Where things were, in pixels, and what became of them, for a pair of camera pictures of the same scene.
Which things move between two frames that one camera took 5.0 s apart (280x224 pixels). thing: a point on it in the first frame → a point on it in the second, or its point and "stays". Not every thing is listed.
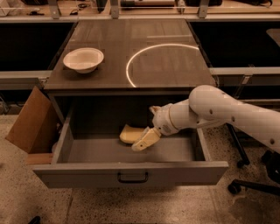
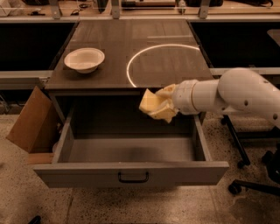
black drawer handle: x=132 y=181 stays
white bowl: x=85 y=60 stays
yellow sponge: x=130 y=134 → x=150 y=102
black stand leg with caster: x=243 y=160 stays
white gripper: x=162 y=120 → x=183 y=97
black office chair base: x=271 y=160 stays
